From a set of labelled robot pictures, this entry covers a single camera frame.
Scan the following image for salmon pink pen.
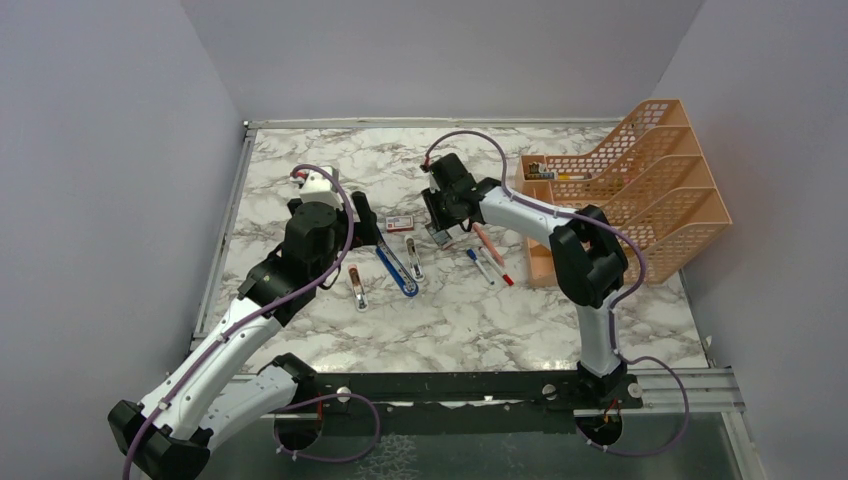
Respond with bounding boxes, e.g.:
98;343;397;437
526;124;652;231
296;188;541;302
472;224;505;267

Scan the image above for yellow capped marker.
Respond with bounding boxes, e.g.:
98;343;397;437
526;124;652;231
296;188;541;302
557;173;592;181

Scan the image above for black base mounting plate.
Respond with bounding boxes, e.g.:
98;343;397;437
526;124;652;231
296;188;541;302
250;370;644;437

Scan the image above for blue capped white marker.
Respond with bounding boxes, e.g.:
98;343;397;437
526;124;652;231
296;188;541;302
466;249;495;285

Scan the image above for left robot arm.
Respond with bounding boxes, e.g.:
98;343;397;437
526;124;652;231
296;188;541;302
107;191;380;479

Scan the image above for small pink stapler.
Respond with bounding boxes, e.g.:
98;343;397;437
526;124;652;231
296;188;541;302
348;265;368;312

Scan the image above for black binder clips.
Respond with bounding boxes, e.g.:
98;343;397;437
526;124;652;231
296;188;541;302
525;162;558;181

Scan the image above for blue stapler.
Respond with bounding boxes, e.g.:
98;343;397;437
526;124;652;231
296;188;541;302
376;232;419;298

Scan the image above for peach plastic file organizer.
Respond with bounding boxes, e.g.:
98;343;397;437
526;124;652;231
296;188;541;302
513;99;732;285

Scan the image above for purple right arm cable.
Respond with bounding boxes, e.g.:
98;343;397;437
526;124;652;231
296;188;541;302
423;130;690;458

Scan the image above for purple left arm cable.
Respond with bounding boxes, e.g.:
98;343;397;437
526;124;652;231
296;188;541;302
121;164;383;480

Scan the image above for grey staple strips tray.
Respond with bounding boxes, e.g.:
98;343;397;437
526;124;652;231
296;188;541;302
425;224;455;250

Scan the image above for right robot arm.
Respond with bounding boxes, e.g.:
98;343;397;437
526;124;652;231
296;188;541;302
421;154;628;407

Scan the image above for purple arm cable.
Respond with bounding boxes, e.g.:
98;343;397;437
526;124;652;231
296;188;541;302
423;130;690;458
121;164;383;480

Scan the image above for red capped white marker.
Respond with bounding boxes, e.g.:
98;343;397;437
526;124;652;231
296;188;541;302
478;247;514;286

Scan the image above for red white staple box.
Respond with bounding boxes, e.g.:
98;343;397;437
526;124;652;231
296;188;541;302
385;215;414;233

